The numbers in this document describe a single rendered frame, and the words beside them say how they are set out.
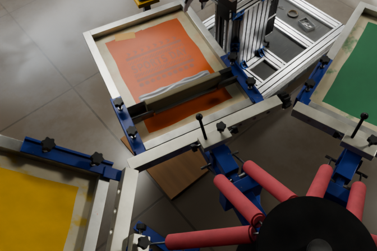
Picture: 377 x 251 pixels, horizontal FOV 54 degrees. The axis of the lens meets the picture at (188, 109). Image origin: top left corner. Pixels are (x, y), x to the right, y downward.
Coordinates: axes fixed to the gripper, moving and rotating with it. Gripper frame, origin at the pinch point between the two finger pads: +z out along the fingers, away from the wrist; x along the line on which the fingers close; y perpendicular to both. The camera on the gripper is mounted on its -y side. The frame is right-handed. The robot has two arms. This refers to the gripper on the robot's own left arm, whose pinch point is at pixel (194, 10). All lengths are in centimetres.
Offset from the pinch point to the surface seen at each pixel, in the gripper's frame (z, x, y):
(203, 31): 14.9, -8.2, 0.6
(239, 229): -6, 32, -101
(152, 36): 23.5, 14.5, 11.9
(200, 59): 19.6, -0.8, -13.3
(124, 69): 27.1, 34.5, -3.5
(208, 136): 10, 19, -61
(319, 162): 98, -88, -57
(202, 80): 10.3, 9.1, -33.5
